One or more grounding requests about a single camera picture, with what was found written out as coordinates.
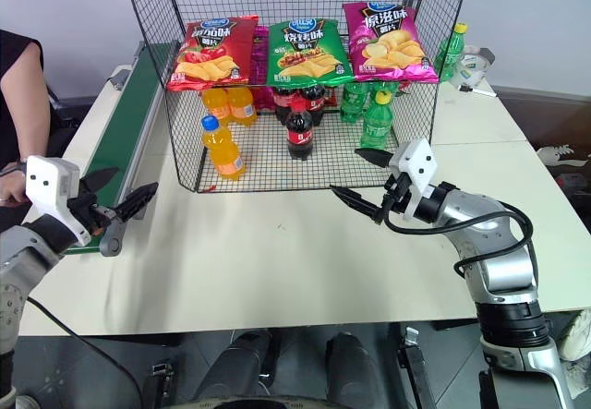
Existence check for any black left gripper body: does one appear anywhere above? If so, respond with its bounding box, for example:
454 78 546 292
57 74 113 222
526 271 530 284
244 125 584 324
66 182 117 237

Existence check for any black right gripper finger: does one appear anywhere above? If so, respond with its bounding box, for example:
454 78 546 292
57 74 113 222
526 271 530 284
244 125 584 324
354 147 394 168
329 184 385 226

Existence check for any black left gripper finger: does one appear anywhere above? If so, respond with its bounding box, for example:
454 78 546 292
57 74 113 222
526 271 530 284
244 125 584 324
106 182 160 228
81 166 121 195

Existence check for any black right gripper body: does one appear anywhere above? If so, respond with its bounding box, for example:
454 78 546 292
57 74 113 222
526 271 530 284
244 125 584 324
374 171 419 226

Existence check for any green conveyor belt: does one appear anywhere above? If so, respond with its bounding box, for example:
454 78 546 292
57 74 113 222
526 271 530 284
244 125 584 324
63 41 180 258

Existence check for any person's bare hand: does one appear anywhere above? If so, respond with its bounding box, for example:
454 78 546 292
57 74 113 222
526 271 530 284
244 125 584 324
0 162 29 206

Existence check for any green soda bottle yellow cap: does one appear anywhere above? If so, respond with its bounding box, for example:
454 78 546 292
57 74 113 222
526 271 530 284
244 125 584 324
359 90 395 150
433 22 470 83

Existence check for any cola bottle red cap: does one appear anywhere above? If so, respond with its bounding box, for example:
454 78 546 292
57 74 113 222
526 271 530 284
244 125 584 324
283 99 317 162

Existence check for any orange soda bottle blue cap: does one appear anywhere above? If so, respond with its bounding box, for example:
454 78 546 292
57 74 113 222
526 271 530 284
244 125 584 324
199 114 246 183

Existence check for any magenta potato chip bag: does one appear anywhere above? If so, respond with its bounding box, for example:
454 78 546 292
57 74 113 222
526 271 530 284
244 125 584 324
342 1 440 84

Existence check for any green potato chip bag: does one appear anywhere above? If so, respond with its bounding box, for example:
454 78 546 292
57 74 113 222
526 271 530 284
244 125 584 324
266 18 354 90

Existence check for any white marker pen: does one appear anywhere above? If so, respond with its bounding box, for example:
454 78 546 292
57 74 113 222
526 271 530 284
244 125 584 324
457 84 499 99

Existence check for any person in black shirt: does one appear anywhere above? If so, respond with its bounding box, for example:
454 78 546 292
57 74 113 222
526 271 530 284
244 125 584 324
0 29 53 219

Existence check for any clear plastic bag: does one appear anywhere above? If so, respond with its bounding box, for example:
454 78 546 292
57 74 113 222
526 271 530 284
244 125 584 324
453 44 496 90

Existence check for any purple snack bag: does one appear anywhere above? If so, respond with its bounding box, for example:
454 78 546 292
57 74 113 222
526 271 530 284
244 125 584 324
250 25 271 111

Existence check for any dark rounded shape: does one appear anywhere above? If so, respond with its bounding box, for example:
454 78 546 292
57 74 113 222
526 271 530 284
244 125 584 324
324 331 394 402
192 329 283 402

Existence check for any red potato chip bag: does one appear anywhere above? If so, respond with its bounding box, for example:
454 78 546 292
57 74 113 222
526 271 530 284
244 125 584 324
166 13 260 93

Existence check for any black metal stand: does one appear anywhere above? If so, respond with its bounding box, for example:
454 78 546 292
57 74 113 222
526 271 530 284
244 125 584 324
395 327 438 409

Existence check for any white shoe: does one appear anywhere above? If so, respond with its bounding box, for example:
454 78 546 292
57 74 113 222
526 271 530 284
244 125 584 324
557 308 591 362

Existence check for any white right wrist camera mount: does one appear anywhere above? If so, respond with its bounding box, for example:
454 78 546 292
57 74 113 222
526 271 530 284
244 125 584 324
387 137 438 222

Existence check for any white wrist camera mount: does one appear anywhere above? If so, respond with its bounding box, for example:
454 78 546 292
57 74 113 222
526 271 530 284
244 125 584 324
24 154 94 248
387 137 438 222

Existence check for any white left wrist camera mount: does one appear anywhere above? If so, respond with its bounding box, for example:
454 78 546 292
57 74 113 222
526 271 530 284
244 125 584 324
24 154 94 248

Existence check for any black wire mesh shelf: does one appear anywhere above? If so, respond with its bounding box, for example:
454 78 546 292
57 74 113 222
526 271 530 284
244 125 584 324
120 0 473 195

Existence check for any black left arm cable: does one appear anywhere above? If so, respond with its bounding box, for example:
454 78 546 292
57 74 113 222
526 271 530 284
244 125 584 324
26 295 145 409

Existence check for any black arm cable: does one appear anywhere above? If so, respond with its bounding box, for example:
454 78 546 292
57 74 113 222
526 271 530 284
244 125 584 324
26 295 145 409
384 198 536 277

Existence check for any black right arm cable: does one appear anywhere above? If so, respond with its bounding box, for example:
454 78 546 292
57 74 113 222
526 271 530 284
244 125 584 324
384 198 536 277

